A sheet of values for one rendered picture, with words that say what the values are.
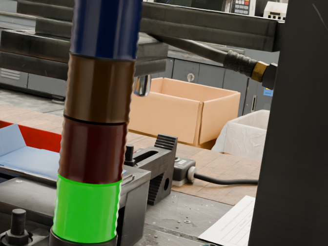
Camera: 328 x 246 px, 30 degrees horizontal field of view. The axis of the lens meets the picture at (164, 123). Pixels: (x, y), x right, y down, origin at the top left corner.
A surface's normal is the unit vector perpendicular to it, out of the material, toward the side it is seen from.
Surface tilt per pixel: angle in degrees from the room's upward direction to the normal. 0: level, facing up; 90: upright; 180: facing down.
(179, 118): 87
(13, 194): 0
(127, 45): 76
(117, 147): 104
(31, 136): 90
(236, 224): 1
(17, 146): 60
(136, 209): 90
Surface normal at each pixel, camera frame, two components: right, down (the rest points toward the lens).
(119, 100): 0.66, 0.00
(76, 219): -0.15, -0.07
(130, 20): 0.69, 0.46
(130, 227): 0.92, 0.19
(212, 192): 0.13, -0.97
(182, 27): -0.38, 0.15
